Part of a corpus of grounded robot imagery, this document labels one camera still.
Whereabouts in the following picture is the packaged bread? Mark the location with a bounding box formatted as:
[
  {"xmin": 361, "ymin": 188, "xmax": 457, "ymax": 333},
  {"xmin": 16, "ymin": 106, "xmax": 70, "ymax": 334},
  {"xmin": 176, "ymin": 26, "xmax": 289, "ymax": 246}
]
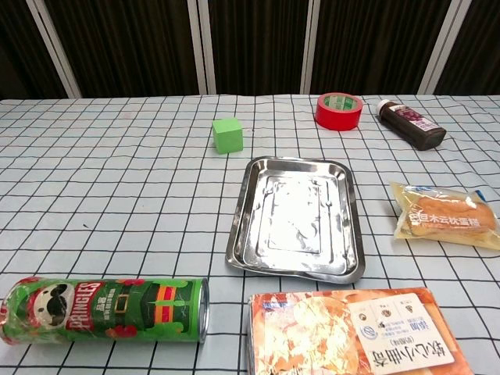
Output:
[{"xmin": 391, "ymin": 180, "xmax": 500, "ymax": 251}]

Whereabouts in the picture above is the stainless steel tray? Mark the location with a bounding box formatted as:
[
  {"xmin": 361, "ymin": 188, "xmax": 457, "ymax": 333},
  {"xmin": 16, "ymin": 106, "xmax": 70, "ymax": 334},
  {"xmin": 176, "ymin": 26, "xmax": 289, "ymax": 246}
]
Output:
[{"xmin": 225, "ymin": 155, "xmax": 366, "ymax": 285}]

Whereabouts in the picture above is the green foam cube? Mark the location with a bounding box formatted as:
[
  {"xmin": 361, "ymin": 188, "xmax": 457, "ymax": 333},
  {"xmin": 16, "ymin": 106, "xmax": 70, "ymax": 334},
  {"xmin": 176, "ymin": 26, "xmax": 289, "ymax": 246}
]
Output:
[{"xmin": 212, "ymin": 116, "xmax": 245, "ymax": 155}]

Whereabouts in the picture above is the red tape roll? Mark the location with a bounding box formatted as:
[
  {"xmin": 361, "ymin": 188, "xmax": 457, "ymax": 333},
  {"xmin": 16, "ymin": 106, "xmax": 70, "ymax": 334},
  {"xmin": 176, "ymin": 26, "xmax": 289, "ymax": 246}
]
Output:
[{"xmin": 314, "ymin": 92, "xmax": 364, "ymax": 132}]

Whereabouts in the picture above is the checkered white tablecloth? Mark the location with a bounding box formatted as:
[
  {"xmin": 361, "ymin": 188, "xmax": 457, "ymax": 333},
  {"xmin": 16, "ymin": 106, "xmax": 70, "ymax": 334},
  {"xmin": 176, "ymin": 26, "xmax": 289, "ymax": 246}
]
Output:
[{"xmin": 0, "ymin": 93, "xmax": 500, "ymax": 375}]

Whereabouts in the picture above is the dark brown drink bottle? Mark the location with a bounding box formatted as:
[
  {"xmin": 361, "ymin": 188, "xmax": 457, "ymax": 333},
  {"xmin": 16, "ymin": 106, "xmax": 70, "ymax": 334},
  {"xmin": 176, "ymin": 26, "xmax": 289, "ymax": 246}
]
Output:
[{"xmin": 376, "ymin": 98, "xmax": 448, "ymax": 152}]

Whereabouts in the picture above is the orange cookie box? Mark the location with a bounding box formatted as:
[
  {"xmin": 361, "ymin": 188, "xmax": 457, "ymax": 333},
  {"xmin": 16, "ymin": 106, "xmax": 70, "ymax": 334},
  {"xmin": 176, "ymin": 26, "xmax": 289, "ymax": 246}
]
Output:
[{"xmin": 246, "ymin": 287, "xmax": 473, "ymax": 375}]

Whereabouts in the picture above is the green Pringles can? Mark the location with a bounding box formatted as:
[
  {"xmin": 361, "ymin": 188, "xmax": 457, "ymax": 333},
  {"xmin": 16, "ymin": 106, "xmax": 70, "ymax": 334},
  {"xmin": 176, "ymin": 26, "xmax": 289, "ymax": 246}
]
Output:
[{"xmin": 0, "ymin": 275, "xmax": 211, "ymax": 345}]

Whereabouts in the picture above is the dark pleated curtain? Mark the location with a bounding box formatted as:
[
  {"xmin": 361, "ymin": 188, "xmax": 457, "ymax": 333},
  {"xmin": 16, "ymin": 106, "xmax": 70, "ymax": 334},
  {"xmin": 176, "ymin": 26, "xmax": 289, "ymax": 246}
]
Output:
[{"xmin": 0, "ymin": 0, "xmax": 500, "ymax": 100}]

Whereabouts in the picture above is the white partition frame post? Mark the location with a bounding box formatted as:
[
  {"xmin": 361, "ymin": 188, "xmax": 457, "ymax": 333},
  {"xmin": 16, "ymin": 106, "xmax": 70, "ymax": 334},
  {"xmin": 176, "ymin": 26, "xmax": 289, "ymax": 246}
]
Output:
[
  {"xmin": 25, "ymin": 0, "xmax": 83, "ymax": 99},
  {"xmin": 416, "ymin": 0, "xmax": 468, "ymax": 95},
  {"xmin": 186, "ymin": 0, "xmax": 217, "ymax": 95},
  {"xmin": 300, "ymin": 0, "xmax": 322, "ymax": 95}
]

